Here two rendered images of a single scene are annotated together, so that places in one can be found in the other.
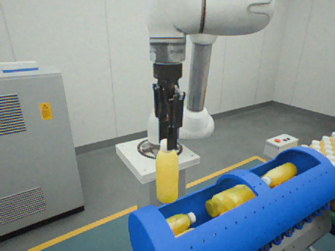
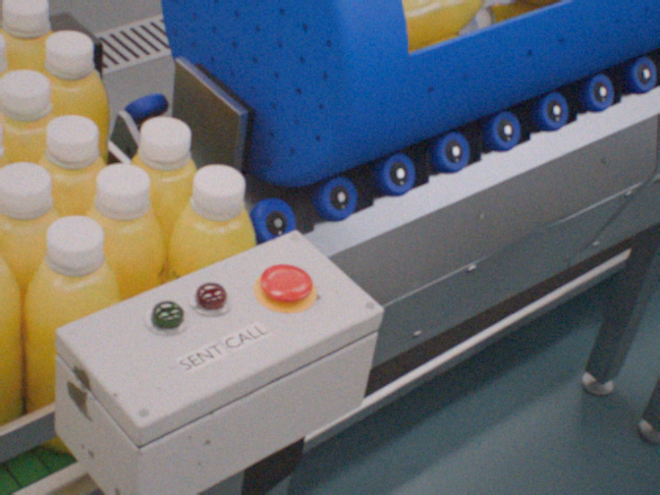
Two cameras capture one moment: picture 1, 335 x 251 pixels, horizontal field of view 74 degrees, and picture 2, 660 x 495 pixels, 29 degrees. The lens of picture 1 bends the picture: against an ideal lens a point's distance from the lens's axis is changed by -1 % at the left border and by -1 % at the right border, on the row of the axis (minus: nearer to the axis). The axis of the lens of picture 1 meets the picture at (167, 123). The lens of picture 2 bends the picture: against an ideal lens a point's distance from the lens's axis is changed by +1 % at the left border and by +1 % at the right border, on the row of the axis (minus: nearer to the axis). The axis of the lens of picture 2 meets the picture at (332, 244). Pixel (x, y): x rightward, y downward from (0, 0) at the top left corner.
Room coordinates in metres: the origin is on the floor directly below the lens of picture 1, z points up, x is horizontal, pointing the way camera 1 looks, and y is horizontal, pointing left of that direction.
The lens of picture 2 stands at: (1.89, -0.85, 1.69)
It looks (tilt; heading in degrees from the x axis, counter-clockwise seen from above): 39 degrees down; 164
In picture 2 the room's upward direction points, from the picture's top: 10 degrees clockwise
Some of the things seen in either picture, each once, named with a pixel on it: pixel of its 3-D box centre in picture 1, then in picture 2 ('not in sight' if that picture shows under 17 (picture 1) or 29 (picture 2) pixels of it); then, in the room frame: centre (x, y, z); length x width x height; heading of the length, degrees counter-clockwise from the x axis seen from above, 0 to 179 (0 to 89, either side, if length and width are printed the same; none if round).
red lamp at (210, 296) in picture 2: not in sight; (211, 295); (1.27, -0.75, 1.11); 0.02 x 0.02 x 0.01
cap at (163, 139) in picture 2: not in sight; (165, 137); (1.07, -0.77, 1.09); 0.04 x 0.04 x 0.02
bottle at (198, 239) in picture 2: not in sight; (208, 284); (1.13, -0.73, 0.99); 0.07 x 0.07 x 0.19
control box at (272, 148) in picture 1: (280, 146); (220, 368); (1.28, -0.74, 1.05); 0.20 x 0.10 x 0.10; 120
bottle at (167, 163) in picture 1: (167, 172); not in sight; (0.58, 0.00, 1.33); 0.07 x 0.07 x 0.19
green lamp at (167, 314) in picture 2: not in sight; (167, 313); (1.29, -0.78, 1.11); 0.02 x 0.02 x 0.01
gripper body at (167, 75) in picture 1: (167, 80); not in sight; (0.58, 0.00, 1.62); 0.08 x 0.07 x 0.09; 31
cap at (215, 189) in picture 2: not in sight; (218, 187); (1.13, -0.73, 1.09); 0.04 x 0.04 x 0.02
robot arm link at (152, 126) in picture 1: (162, 123); not in sight; (1.27, 0.03, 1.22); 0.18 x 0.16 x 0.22; 89
